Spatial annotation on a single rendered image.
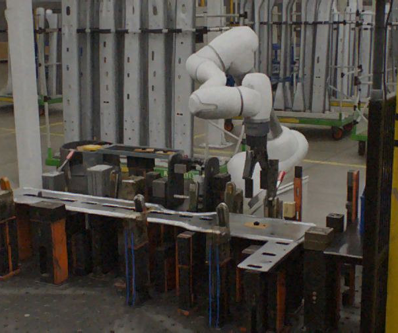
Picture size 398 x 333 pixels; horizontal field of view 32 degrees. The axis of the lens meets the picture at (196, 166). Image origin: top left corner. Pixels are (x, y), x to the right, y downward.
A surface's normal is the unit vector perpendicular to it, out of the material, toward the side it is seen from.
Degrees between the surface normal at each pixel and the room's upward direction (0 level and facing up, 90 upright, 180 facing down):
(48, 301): 0
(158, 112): 87
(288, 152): 99
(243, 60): 107
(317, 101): 87
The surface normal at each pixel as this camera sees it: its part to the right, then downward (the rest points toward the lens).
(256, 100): 0.26, 0.18
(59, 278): 0.89, 0.09
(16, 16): -0.53, 0.19
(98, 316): -0.01, -0.98
